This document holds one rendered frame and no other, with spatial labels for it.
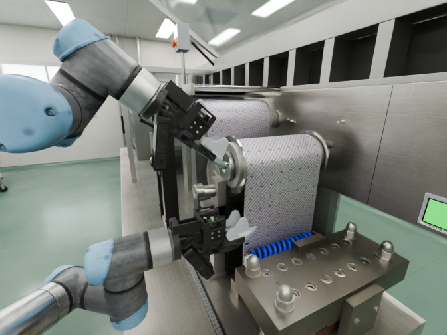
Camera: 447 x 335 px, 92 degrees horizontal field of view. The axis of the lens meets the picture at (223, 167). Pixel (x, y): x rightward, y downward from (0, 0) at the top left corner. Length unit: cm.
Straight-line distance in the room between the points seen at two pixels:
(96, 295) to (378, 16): 86
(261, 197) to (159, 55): 576
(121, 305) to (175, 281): 23
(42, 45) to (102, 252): 587
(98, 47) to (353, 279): 65
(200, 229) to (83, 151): 575
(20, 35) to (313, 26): 589
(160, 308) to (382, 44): 83
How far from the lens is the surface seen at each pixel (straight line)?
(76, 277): 59
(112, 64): 41
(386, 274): 66
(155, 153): 44
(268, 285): 53
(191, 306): 66
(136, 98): 41
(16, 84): 28
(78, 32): 42
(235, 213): 55
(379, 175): 66
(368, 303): 60
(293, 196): 61
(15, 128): 28
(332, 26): 78
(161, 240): 46
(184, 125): 42
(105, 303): 55
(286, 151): 56
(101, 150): 610
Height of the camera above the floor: 140
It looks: 17 degrees down
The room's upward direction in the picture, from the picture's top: straight up
